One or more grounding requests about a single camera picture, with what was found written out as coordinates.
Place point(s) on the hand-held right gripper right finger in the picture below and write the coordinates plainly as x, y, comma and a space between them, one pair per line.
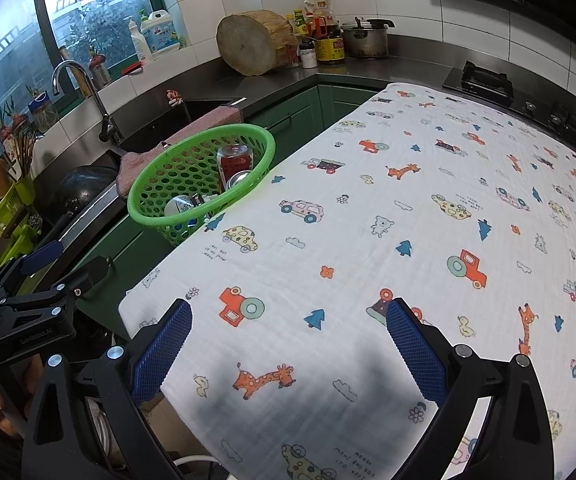
415, 355

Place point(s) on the metal pressure cooker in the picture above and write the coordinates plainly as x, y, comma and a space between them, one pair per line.
365, 42

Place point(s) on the dark jar yellow label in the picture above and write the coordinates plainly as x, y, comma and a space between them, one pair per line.
330, 50

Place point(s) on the metal bottle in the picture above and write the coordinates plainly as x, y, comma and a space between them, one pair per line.
100, 70

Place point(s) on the group of condiment bottles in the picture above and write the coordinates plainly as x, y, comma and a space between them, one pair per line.
320, 17

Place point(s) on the slim white pump bottle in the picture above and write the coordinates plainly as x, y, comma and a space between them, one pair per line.
140, 45

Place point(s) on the pink towel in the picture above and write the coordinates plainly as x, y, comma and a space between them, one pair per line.
202, 120

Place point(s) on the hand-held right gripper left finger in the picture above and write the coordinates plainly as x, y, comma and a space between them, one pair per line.
162, 355

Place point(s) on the small white jar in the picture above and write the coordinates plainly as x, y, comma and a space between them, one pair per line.
308, 57

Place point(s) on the printed white tablecloth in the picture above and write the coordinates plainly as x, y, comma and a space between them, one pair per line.
368, 210

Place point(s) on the large white detergent bottle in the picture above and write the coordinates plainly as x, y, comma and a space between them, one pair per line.
160, 35

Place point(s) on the green plastic basket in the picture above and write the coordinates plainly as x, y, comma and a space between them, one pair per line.
182, 170

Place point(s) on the kitchen sink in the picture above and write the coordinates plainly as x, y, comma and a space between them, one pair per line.
167, 120

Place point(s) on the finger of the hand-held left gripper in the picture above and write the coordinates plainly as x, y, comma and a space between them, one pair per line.
42, 257
87, 272

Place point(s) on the bundle of chopsticks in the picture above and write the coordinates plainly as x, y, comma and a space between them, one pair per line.
17, 150

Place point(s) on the black gas stove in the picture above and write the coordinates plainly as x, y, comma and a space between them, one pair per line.
488, 85

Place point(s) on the round wooden chopping block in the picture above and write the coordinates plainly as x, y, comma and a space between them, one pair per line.
248, 45

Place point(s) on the glass jar blue lid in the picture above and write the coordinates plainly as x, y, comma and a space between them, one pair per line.
43, 110

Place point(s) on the metal faucet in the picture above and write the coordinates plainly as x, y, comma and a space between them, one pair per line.
102, 115

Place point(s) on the small red ornament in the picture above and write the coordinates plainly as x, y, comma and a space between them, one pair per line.
172, 98

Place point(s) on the window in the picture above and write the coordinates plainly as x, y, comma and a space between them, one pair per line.
17, 35

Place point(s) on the green dish rack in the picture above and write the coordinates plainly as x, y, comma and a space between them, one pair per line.
2, 230

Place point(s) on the black wok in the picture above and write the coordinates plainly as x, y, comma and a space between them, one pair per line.
87, 190

